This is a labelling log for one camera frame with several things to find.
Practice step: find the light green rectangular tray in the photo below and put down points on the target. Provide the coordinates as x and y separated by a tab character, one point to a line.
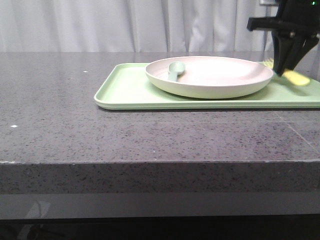
128	88

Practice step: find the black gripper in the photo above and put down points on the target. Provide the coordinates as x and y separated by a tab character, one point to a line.
293	16

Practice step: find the white pleated curtain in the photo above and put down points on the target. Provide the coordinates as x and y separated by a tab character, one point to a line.
131	26

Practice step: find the pale green plastic spoon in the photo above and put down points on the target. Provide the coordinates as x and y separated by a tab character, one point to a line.
175	69

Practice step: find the yellow plastic fork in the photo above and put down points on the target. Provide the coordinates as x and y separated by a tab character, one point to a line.
292	76

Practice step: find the cream round plate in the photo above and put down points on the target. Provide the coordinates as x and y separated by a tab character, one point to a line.
210	77

